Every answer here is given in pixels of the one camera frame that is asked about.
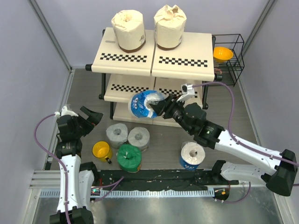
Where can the yellow bowl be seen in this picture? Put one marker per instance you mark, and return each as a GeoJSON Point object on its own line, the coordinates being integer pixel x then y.
{"type": "Point", "coordinates": [222, 54]}

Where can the cream three-tier checkered shelf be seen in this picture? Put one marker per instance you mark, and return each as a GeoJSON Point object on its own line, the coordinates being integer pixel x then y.
{"type": "Point", "coordinates": [151, 68]}

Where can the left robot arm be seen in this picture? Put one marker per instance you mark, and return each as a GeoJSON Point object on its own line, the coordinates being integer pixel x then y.
{"type": "Point", "coordinates": [76, 178]}

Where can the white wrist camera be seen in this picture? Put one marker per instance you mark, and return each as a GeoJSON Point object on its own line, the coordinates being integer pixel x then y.
{"type": "Point", "coordinates": [65, 111]}
{"type": "Point", "coordinates": [187, 92]}

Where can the grey paper roll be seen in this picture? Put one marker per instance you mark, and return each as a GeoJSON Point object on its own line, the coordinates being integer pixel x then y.
{"type": "Point", "coordinates": [117, 135]}
{"type": "Point", "coordinates": [140, 138]}

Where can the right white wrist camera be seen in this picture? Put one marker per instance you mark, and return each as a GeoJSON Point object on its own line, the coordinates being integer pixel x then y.
{"type": "Point", "coordinates": [187, 92]}

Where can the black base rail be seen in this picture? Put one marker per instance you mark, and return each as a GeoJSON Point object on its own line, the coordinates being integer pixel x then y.
{"type": "Point", "coordinates": [162, 179]}

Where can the green wrapped paper roll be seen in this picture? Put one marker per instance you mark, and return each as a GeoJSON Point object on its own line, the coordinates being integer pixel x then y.
{"type": "Point", "coordinates": [129, 158]}

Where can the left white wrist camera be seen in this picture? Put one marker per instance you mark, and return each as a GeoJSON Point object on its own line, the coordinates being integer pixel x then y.
{"type": "Point", "coordinates": [65, 111]}

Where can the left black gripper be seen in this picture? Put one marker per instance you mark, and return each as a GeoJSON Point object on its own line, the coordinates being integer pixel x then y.
{"type": "Point", "coordinates": [94, 118]}

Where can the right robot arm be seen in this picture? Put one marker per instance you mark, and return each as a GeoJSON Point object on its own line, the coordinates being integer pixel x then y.
{"type": "Point", "coordinates": [277, 170]}

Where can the cream roll with brown band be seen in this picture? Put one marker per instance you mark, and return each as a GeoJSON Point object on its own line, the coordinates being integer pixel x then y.
{"type": "Point", "coordinates": [129, 30]}

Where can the yellow cup with handle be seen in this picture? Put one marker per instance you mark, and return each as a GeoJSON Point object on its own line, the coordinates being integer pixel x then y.
{"type": "Point", "coordinates": [102, 151]}

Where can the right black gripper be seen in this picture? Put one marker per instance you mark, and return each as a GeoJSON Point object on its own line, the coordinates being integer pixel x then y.
{"type": "Point", "coordinates": [160, 106]}

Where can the blue roll front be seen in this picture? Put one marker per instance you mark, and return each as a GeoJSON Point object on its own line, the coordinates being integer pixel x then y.
{"type": "Point", "coordinates": [191, 155]}

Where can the blue roll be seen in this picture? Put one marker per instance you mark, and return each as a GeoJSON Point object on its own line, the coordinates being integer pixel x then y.
{"type": "Point", "coordinates": [140, 104]}
{"type": "Point", "coordinates": [191, 155]}

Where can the white slotted cable duct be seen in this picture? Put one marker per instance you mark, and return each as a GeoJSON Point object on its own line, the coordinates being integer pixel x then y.
{"type": "Point", "coordinates": [155, 194]}

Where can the cream paper roll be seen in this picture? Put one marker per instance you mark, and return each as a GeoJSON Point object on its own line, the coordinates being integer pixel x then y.
{"type": "Point", "coordinates": [169, 26]}

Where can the black wire basket rack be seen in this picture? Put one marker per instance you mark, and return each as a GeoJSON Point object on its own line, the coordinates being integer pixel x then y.
{"type": "Point", "coordinates": [231, 69]}

